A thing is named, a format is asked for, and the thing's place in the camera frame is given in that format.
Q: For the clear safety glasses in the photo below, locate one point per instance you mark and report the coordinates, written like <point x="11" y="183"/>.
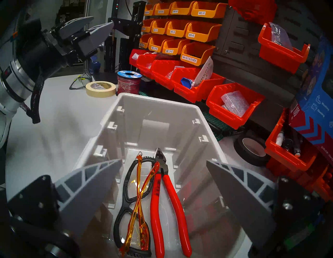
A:
<point x="78" y="83"/>

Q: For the black marker pen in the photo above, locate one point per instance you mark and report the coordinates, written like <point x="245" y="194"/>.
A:
<point x="229" y="132"/>

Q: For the beige plastic storage bin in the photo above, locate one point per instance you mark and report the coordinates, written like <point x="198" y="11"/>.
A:
<point x="156" y="117"/>

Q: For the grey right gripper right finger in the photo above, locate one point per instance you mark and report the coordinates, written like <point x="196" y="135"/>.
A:
<point x="247" y="202"/>

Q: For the clear plastic parts bag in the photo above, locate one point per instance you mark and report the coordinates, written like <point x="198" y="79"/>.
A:
<point x="281" y="36"/>
<point x="171" y="74"/>
<point x="235" y="102"/>

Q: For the green cutting mat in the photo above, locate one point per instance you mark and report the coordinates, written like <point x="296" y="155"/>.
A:
<point x="213" y="122"/>

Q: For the blue cleaning cloths box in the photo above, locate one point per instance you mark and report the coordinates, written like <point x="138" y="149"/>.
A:
<point x="317" y="104"/>

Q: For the yellow bin labelled M2.5-5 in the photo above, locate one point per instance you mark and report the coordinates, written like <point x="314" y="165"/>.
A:
<point x="171" y="50"/>

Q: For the yellow bin labelled M3-6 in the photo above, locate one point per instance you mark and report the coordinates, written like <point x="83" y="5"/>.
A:
<point x="197" y="35"/>

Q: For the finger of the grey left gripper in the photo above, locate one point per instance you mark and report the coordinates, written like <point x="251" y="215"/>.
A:
<point x="96" y="36"/>
<point x="75" y="24"/>

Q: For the yellow plastic parts bin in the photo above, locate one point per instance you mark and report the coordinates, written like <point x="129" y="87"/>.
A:
<point x="143" y="44"/>
<point x="149" y="11"/>
<point x="146" y="27"/>

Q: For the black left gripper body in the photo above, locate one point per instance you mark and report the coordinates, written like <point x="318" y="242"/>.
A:
<point x="44" y="49"/>

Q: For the yellow bin labelled M3-8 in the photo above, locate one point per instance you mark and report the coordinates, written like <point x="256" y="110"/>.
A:
<point x="174" y="31"/>

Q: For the beige masking tape roll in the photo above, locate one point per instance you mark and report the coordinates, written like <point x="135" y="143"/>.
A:
<point x="101" y="92"/>

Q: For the black tape roll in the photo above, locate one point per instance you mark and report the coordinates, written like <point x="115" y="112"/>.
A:
<point x="238" y="150"/>

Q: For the white paper packet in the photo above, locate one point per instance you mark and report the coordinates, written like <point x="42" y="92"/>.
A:
<point x="205" y="72"/>

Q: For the red plastic parts bin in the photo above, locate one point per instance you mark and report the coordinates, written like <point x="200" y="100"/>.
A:
<point x="281" y="58"/>
<point x="286" y="156"/>
<point x="192" y="95"/>
<point x="134" y="61"/>
<point x="161" y="79"/>
<point x="255" y="10"/>
<point x="226" y="118"/>
<point x="320" y="187"/>
<point x="143" y="67"/>

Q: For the yellow bin labelled M3-12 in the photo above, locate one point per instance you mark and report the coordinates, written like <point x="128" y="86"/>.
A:
<point x="157" y="30"/>

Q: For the yellow bin labelled M3-4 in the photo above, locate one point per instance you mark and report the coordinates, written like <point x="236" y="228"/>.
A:
<point x="208" y="13"/>

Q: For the black metal stand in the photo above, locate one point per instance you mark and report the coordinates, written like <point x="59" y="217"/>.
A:
<point x="125" y="26"/>

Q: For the orange black safety glasses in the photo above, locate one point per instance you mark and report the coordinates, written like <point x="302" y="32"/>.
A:
<point x="141" y="229"/>

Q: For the yellow bin labelled M4 HEX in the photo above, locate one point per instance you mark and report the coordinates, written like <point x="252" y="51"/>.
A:
<point x="192" y="58"/>

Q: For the yellow bin labelled M4-6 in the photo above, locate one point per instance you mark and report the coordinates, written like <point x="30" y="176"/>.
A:
<point x="179" y="10"/>

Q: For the yellow bin labelled M4X4X6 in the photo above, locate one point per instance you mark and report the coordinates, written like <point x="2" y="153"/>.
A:
<point x="161" y="10"/>

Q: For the yellow bin labelled M2.5-6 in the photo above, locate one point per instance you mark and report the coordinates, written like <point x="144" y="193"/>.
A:
<point x="156" y="46"/>

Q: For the small blue plastic part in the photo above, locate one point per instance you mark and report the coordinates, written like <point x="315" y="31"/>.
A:
<point x="186" y="82"/>

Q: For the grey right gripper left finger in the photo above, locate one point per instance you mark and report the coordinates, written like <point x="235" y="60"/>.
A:
<point x="78" y="197"/>

